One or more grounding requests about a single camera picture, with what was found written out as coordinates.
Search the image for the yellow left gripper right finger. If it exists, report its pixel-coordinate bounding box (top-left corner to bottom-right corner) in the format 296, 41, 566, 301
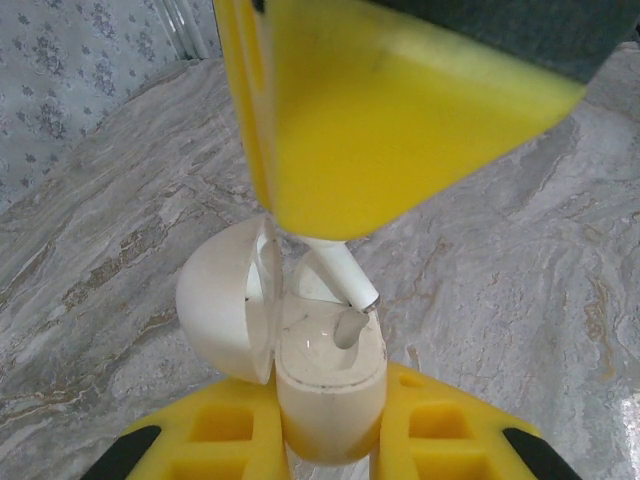
372, 360, 584, 480

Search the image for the aluminium frame post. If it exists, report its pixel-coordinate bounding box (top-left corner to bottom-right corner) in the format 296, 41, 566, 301
157, 0, 224, 61

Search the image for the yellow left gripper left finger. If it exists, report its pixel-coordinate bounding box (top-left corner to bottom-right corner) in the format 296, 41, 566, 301
84, 377, 292, 480

